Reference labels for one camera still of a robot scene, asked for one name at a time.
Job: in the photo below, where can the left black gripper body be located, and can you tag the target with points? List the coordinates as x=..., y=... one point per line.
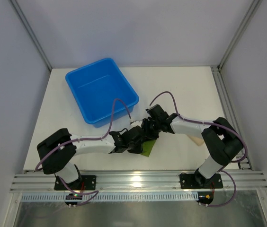
x=143, y=138

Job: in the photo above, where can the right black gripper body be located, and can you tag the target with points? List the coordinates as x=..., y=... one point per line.
x=150, y=125

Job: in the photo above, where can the green paper napkin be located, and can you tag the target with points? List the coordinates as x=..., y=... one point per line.
x=147, y=147

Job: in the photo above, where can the beige cutlery tray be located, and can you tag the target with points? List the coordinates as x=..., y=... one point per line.
x=197, y=141

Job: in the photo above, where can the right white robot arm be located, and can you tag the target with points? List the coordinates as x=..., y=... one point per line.
x=222, y=141

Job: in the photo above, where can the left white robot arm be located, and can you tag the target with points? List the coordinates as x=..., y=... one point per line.
x=56, y=152

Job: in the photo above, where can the blue plastic bin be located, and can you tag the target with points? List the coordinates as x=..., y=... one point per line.
x=95, y=87

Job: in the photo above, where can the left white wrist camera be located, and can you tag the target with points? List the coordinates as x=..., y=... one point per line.
x=136, y=123

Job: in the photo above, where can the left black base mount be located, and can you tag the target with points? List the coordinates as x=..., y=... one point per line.
x=83, y=183

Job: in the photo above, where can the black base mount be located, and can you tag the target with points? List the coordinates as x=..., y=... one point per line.
x=197, y=181
x=83, y=183

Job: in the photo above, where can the white slotted cable duct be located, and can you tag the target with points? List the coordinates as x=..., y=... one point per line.
x=110, y=197

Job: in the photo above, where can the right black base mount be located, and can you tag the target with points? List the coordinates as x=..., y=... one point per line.
x=197, y=181

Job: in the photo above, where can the right aluminium side rail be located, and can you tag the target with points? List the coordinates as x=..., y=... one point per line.
x=229, y=113

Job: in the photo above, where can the aluminium front rail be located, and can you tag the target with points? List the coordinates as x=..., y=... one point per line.
x=138, y=181

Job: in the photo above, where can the right aluminium frame post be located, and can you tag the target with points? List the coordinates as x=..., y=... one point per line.
x=248, y=16

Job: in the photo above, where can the aluminium frame post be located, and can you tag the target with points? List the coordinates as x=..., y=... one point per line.
x=248, y=16
x=24, y=21

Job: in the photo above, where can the left aluminium frame post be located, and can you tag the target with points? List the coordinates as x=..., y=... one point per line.
x=24, y=21

